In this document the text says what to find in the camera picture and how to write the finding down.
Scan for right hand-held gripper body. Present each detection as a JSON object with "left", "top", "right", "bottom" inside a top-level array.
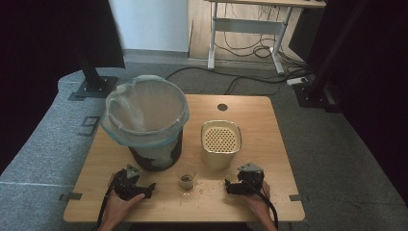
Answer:
[{"left": 236, "top": 162, "right": 266, "bottom": 195}]

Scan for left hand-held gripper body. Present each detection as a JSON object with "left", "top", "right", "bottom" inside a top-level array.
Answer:
[{"left": 112, "top": 164, "right": 144, "bottom": 202}]

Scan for person's left hand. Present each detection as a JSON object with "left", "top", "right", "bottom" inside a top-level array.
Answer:
[{"left": 102, "top": 174, "right": 146, "bottom": 226}]

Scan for person's right hand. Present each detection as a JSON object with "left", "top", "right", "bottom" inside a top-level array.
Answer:
[{"left": 244, "top": 181, "right": 274, "bottom": 223}]

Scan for scattered tea crumbs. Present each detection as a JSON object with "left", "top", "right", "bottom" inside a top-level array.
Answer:
[{"left": 179, "top": 181, "right": 224, "bottom": 207}]

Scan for black mesh waste bin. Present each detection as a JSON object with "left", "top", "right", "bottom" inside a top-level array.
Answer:
[{"left": 127, "top": 129, "right": 184, "bottom": 172}]

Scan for cream bin with perforated strainer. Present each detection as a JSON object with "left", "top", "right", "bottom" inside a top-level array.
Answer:
[{"left": 200, "top": 119, "right": 242, "bottom": 170}]

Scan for small glass cup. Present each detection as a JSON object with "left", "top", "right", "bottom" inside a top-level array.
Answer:
[{"left": 177, "top": 165, "right": 198, "bottom": 192}]

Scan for translucent plastic bin liner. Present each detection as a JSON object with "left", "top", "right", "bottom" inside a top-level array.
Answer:
[{"left": 99, "top": 74, "right": 191, "bottom": 149}]

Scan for white power strip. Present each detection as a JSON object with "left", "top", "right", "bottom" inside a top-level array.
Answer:
[{"left": 286, "top": 76, "right": 309, "bottom": 87}]

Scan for black metal stand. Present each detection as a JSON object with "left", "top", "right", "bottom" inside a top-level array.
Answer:
[
  {"left": 293, "top": 0, "right": 370, "bottom": 114},
  {"left": 67, "top": 47, "right": 118, "bottom": 102}
]

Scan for dark curtain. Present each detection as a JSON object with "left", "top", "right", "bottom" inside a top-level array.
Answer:
[
  {"left": 0, "top": 0, "right": 126, "bottom": 176},
  {"left": 306, "top": 0, "right": 408, "bottom": 206}
]

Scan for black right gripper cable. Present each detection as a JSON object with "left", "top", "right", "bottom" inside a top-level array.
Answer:
[{"left": 244, "top": 179, "right": 279, "bottom": 231}]

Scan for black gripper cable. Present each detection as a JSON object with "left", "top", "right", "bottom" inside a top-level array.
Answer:
[
  {"left": 244, "top": 179, "right": 279, "bottom": 231},
  {"left": 93, "top": 182, "right": 117, "bottom": 231}
]

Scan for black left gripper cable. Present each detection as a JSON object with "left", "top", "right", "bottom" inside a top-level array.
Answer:
[{"left": 93, "top": 182, "right": 117, "bottom": 231}]

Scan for long black floor cable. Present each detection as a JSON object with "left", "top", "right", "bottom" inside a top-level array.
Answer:
[{"left": 165, "top": 65, "right": 311, "bottom": 96}]

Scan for tangle of black cables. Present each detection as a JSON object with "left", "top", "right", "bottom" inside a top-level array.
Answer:
[{"left": 214, "top": 3, "right": 309, "bottom": 70}]

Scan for white metal desk frame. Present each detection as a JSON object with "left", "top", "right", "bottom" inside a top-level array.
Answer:
[{"left": 205, "top": 0, "right": 327, "bottom": 76}]

